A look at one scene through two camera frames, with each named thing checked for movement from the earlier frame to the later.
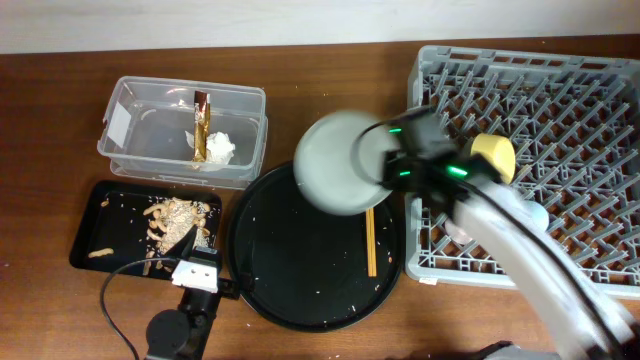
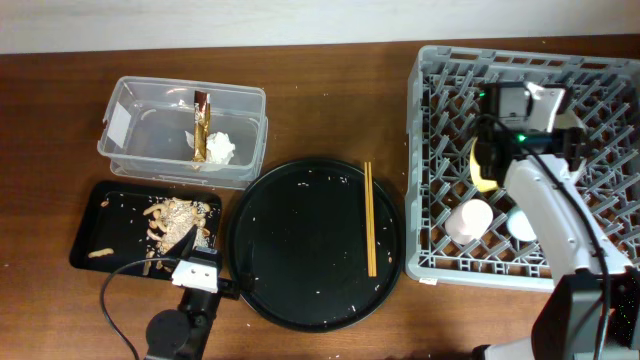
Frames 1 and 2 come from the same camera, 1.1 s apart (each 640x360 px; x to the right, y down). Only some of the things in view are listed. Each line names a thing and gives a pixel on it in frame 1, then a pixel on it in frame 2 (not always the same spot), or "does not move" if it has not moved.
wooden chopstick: x=369 y=244 does not move
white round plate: x=339 y=161 -> x=568 y=119
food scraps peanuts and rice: x=168 y=220 does not move
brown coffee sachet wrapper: x=202 y=112 does not move
